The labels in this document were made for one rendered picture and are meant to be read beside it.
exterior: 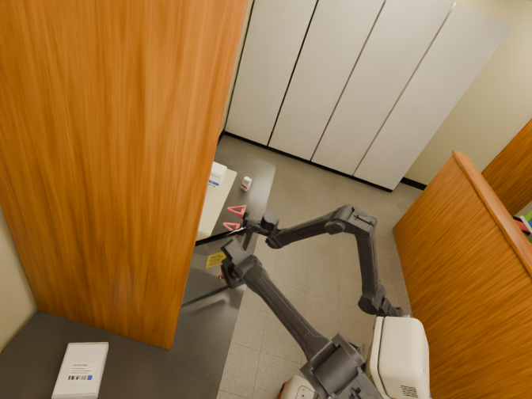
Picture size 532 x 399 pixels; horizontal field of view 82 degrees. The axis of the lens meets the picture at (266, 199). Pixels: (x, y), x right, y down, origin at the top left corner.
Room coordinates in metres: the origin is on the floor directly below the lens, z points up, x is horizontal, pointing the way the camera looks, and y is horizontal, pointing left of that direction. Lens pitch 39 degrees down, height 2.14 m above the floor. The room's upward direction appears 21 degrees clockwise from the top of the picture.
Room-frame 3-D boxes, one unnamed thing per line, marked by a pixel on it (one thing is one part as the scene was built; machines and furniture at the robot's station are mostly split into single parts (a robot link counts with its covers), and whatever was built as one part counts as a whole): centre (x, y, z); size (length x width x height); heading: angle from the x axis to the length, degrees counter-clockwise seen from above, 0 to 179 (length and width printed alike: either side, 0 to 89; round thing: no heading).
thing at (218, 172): (0.77, 0.18, 1.54); 0.05 x 0.05 x 0.06; 0
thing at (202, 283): (0.67, 0.11, 1.19); 0.30 x 0.01 x 0.40; 137
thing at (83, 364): (0.31, 0.35, 0.96); 0.16 x 0.12 x 0.04; 22
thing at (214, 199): (0.71, 0.17, 1.46); 0.32 x 0.12 x 0.10; 4
